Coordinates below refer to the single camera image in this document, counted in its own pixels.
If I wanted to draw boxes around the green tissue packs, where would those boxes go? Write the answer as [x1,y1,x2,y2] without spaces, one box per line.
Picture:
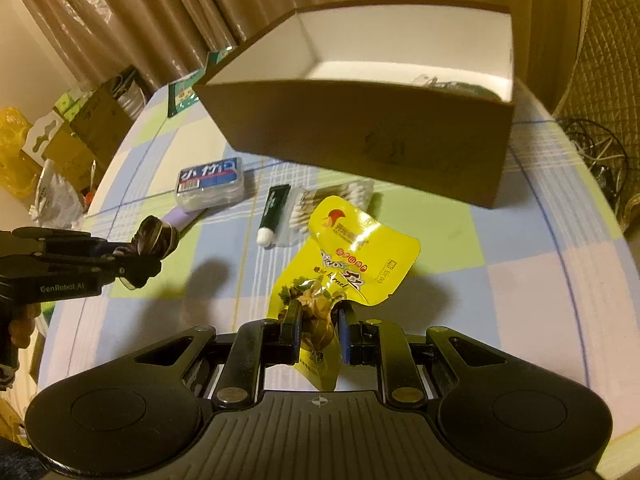
[54,87,94,122]

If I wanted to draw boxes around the quilted tan chair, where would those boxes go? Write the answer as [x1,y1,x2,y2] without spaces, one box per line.
[552,0,640,232]

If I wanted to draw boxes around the beige curtain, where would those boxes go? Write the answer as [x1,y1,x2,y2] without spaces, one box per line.
[0,0,351,92]

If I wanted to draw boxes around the large cardboard carton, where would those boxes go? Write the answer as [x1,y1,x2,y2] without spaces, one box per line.
[70,65,152,172]

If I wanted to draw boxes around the small cardboard carton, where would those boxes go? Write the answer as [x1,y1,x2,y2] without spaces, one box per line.
[22,112,97,196]

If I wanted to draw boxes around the yellow plastic bag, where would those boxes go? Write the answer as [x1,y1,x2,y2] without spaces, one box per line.
[0,106,37,199]

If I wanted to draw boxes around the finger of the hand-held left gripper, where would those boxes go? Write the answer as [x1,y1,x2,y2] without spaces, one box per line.
[30,252,163,291]
[12,226,134,257]

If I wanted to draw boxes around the dark green lip gel tube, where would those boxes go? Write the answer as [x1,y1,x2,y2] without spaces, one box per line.
[256,185,292,248]

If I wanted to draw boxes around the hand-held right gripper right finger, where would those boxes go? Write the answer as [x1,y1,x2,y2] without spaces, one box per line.
[337,304,506,408]

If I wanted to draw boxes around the person's left hand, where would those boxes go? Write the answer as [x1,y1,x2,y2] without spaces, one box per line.
[9,304,40,350]

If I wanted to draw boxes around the clear blue-label floss box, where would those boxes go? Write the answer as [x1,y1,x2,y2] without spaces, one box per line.
[176,157,246,211]

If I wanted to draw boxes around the cotton swab pack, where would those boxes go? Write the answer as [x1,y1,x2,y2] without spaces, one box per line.
[277,178,376,242]

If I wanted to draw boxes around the yellow snack packet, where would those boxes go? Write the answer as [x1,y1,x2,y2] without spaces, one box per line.
[269,195,421,392]

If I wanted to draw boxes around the dark green product card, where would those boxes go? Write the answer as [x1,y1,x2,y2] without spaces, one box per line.
[435,82,503,103]

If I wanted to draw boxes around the brown satin scrunchie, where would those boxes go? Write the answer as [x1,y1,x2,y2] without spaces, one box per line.
[131,215,180,261]

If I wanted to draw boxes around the white shopping bag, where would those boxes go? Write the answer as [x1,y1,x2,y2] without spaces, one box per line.
[105,67,154,122]

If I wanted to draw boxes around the black cables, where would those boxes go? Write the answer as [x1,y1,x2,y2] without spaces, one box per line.
[557,117,640,202]

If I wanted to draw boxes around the brown cardboard box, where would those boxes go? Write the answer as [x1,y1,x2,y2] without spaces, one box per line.
[192,2,517,209]

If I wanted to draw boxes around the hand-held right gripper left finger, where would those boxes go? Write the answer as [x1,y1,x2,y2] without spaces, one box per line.
[132,302,303,411]

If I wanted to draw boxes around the purple tube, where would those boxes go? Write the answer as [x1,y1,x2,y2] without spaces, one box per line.
[160,205,211,234]

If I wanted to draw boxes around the white plastic bag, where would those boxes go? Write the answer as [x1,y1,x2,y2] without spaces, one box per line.
[30,160,87,232]

